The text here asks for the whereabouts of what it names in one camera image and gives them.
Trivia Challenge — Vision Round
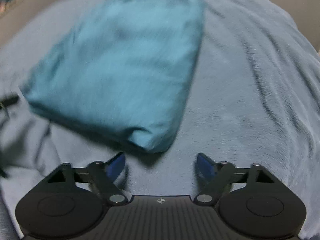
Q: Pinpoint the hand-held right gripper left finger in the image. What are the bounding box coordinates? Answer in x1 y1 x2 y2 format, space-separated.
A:
47 152 128 206

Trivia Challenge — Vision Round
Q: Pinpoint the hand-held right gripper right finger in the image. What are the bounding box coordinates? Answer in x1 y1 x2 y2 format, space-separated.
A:
194 152 274 206

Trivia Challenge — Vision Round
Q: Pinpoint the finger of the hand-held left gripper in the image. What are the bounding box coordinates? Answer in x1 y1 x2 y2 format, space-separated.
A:
0 93 20 109

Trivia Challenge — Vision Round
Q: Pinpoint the teal t-shirt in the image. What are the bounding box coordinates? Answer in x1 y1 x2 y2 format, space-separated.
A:
19 0 206 154

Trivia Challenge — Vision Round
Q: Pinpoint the blue fleece blanket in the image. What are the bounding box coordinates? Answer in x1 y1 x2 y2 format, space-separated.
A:
0 0 320 240

